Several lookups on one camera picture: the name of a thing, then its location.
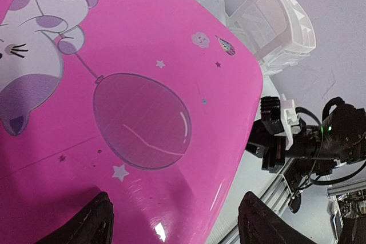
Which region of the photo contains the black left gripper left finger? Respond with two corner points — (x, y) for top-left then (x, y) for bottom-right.
(37, 191), (114, 244)

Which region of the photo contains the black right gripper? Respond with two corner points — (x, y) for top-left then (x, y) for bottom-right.
(247, 97), (308, 173)

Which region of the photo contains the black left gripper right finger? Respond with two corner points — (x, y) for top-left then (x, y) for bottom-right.
(238, 191), (313, 244)

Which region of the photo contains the pink cartoon suitcase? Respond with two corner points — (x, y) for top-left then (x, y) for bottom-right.
(1, 0), (262, 243)

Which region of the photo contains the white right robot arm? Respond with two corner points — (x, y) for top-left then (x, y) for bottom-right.
(246, 95), (365, 191)

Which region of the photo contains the white drawer desk organizer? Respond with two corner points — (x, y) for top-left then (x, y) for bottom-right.
(226, 0), (316, 75)

